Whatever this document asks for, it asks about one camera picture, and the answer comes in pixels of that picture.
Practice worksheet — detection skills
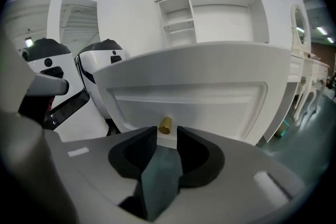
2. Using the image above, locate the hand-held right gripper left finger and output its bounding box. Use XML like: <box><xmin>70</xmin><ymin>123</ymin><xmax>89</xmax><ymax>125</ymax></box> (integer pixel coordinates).
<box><xmin>44</xmin><ymin>125</ymin><xmax>159</xmax><ymax>224</ymax></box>

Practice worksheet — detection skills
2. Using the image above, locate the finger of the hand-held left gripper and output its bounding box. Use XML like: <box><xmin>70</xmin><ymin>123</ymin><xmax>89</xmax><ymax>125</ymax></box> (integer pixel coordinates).
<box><xmin>0</xmin><ymin>31</ymin><xmax>70</xmax><ymax>113</ymax></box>
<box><xmin>0</xmin><ymin>110</ymin><xmax>79</xmax><ymax>224</ymax></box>

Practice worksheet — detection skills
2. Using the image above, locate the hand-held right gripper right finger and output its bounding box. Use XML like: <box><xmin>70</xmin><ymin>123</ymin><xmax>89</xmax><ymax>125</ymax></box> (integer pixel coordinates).
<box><xmin>157</xmin><ymin>125</ymin><xmax>316</xmax><ymax>224</ymax></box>

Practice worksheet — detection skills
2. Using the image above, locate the gold drawer knob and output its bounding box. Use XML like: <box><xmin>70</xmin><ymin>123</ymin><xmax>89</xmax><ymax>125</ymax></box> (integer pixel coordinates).
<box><xmin>157</xmin><ymin>116</ymin><xmax>175</xmax><ymax>135</ymax></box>

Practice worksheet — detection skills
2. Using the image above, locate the large white drawer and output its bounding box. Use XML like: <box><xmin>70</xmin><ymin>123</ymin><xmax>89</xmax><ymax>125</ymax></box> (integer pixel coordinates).
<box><xmin>92</xmin><ymin>41</ymin><xmax>292</xmax><ymax>147</ymax></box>

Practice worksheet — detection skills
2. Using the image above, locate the white desk with drawers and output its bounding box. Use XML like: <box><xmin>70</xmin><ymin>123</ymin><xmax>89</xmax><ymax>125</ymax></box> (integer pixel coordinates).
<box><xmin>92</xmin><ymin>0</ymin><xmax>303</xmax><ymax>147</ymax></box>

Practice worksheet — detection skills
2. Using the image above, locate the white and black robot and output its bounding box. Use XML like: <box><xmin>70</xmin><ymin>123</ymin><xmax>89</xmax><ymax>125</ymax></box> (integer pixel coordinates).
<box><xmin>20</xmin><ymin>38</ymin><xmax>110</xmax><ymax>137</ymax></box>
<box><xmin>75</xmin><ymin>38</ymin><xmax>131</xmax><ymax>125</ymax></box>

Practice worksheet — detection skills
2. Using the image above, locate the cream vanity table with mirror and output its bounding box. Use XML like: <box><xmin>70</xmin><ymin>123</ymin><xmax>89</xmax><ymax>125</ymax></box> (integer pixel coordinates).
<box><xmin>289</xmin><ymin>4</ymin><xmax>330</xmax><ymax>122</ymax></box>

